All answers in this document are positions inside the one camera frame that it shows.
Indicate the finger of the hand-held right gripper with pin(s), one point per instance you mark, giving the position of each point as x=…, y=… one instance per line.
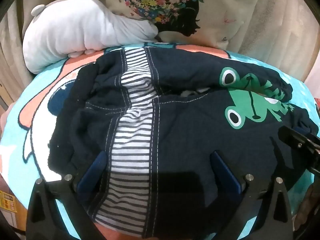
x=303, y=143

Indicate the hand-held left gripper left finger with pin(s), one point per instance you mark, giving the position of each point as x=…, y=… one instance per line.
x=96, y=167

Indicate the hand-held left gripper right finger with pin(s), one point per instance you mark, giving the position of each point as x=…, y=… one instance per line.
x=225, y=171

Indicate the navy striped frog print pants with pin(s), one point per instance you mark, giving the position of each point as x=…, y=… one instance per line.
x=175, y=142

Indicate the teal cartoon printed blanket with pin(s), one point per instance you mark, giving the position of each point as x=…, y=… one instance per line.
x=15, y=140

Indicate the yellow cardboard box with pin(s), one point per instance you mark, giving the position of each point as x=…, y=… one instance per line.
x=7, y=202

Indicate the beige curtain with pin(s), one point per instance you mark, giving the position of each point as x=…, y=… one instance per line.
x=280, y=35

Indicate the white plush toy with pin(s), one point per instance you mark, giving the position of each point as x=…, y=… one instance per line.
x=75, y=30

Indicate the beige floral print cushion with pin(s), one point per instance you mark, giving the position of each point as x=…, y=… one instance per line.
x=225, y=5

